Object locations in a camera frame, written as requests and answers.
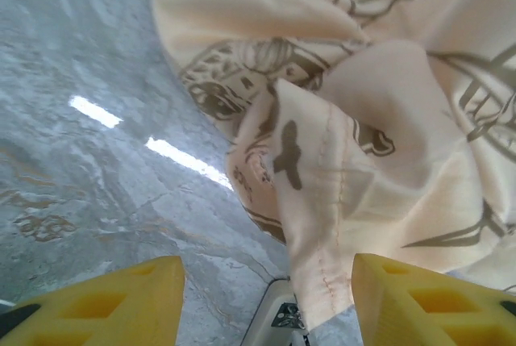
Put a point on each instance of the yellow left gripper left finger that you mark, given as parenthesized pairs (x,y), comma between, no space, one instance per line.
(101,309)

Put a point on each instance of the peach printed t-shirt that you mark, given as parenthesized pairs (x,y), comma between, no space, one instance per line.
(363,120)

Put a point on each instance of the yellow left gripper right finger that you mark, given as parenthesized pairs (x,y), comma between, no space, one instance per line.
(435,309)

